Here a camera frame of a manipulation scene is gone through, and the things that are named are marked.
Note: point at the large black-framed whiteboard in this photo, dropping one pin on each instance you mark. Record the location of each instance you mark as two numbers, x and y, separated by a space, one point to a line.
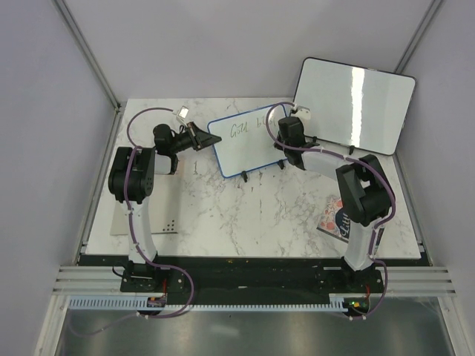
354 106

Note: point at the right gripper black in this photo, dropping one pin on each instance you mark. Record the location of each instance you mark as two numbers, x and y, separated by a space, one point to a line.
279 147

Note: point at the white slotted cable duct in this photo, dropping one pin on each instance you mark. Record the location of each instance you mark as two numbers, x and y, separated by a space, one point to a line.
157 302

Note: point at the colourful Little Women book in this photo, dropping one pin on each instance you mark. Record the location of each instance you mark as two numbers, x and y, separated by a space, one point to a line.
333 221

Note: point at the small blue-framed whiteboard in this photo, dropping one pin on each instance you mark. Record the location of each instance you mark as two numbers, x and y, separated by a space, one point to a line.
245 142

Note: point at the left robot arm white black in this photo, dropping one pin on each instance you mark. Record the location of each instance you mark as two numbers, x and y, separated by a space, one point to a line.
131 180

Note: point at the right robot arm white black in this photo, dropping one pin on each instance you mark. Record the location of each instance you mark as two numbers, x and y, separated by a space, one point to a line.
366 196

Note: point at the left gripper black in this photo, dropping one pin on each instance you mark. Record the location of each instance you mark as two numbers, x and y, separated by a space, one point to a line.
200 139

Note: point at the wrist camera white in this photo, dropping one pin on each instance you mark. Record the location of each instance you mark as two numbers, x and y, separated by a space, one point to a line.
181 115
303 113

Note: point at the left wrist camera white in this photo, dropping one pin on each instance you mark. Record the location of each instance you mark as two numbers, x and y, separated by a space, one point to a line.
181 115

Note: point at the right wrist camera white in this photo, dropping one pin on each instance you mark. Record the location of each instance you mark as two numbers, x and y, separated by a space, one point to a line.
303 113

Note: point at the white paper sheet with dots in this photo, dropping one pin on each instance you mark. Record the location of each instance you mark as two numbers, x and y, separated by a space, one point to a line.
164 206

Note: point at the aluminium frame rail front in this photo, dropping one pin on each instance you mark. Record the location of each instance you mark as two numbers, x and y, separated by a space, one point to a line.
395 281

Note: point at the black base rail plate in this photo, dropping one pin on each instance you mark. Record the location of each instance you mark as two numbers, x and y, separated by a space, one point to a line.
157 277

